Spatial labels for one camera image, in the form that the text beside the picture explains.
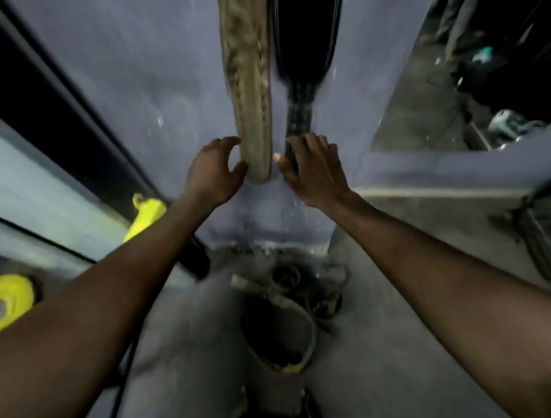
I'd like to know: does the person's left hand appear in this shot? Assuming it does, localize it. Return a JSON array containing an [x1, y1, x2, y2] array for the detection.
[[183, 136, 249, 208]]

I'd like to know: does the person's right hand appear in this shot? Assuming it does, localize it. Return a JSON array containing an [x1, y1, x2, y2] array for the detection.
[[272, 133, 354, 212]]

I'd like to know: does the person's left forearm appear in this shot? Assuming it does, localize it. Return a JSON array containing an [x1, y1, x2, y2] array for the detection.
[[0, 193, 218, 418]]

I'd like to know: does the person's right forearm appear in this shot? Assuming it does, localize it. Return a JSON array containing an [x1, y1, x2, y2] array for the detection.
[[325, 191, 551, 418]]

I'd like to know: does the black cylinder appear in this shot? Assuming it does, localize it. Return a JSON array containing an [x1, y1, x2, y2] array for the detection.
[[178, 235, 212, 281]]

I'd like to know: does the yellow cloth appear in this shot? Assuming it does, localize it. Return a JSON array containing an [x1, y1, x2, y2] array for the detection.
[[123, 193, 168, 243]]

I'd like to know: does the small round tin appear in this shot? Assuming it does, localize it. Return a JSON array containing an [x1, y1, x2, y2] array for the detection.
[[307, 289, 344, 322], [271, 264, 302, 290]]

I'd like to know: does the blue-grey metal panel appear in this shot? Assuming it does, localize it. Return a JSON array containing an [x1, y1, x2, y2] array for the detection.
[[6, 0, 551, 252]]

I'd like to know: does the grey bucket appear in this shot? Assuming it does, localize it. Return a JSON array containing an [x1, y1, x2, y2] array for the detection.
[[239, 292, 318, 376]]

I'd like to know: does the grey machine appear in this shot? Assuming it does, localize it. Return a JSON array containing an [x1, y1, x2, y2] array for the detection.
[[488, 109, 548, 150]]

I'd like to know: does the yellow round object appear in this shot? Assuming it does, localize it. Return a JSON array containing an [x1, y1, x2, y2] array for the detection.
[[0, 274, 35, 332]]

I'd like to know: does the beige woven strap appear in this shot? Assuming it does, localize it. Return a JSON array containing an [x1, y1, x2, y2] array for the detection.
[[217, 0, 273, 184]]

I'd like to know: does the black window frame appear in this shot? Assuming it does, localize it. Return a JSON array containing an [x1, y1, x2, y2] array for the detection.
[[0, 9, 166, 222]]

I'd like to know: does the black cable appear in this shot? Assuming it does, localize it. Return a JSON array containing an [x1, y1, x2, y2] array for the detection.
[[109, 329, 142, 418]]

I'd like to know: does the metal frame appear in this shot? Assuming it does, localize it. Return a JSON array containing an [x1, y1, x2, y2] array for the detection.
[[513, 183, 551, 281]]

